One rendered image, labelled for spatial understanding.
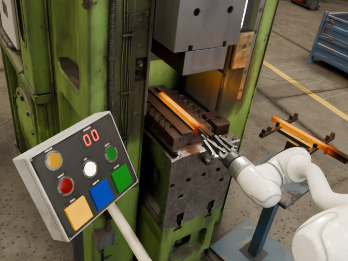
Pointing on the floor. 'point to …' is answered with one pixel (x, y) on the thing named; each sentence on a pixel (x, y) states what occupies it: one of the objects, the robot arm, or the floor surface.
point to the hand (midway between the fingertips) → (205, 133)
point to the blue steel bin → (332, 41)
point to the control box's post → (78, 247)
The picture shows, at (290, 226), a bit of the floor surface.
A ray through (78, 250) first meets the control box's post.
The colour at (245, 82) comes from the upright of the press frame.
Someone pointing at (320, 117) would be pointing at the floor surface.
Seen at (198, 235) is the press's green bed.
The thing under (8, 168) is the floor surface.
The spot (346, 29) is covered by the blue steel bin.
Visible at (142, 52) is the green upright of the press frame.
